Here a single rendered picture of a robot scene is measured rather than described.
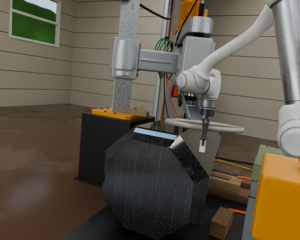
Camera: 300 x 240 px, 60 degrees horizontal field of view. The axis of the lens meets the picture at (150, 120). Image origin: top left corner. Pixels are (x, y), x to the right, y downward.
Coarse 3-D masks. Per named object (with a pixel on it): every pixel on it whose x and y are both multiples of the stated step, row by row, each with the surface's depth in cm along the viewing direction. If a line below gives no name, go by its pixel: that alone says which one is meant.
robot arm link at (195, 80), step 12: (264, 12) 113; (264, 24) 114; (240, 36) 118; (252, 36) 117; (228, 48) 118; (240, 48) 119; (204, 60) 121; (216, 60) 119; (192, 72) 122; (204, 72) 121; (180, 84) 122; (192, 84) 121; (204, 84) 124
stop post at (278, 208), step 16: (272, 160) 34; (288, 160) 35; (272, 176) 28; (288, 176) 28; (272, 192) 28; (288, 192) 28; (256, 208) 29; (272, 208) 28; (288, 208) 28; (256, 224) 29; (272, 224) 29; (288, 224) 28
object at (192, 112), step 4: (180, 92) 243; (184, 92) 243; (196, 96) 228; (184, 100) 214; (196, 100) 220; (184, 104) 211; (196, 104) 218; (184, 108) 209; (188, 108) 212; (192, 108) 212; (196, 108) 213; (200, 108) 202; (188, 112) 192; (192, 112) 204; (196, 112) 205; (188, 116) 187; (192, 116) 197; (196, 116) 198; (200, 116) 196
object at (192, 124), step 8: (168, 120) 155; (176, 120) 177; (184, 120) 182; (192, 120) 184; (200, 120) 185; (192, 128) 141; (200, 128) 139; (208, 128) 138; (216, 128) 138; (224, 128) 139; (232, 128) 142; (240, 128) 148
